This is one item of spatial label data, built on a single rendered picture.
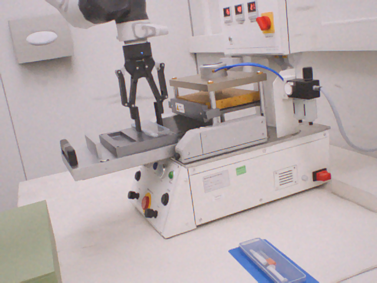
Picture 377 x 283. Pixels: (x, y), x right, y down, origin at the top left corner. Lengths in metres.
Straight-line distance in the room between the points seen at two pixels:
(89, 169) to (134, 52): 0.32
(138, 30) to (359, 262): 0.73
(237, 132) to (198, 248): 0.31
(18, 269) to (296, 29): 0.87
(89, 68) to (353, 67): 1.61
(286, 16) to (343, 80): 0.53
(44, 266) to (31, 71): 1.91
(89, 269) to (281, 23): 0.77
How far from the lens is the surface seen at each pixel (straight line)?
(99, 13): 1.05
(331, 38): 1.58
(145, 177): 1.27
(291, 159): 1.20
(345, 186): 1.21
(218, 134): 1.07
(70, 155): 1.05
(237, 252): 0.99
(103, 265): 1.04
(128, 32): 1.10
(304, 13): 1.20
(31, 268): 0.84
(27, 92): 2.64
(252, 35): 1.27
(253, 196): 1.16
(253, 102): 1.19
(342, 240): 1.02
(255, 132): 1.13
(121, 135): 1.23
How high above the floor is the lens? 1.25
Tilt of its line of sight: 15 degrees down
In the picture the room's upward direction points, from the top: 8 degrees counter-clockwise
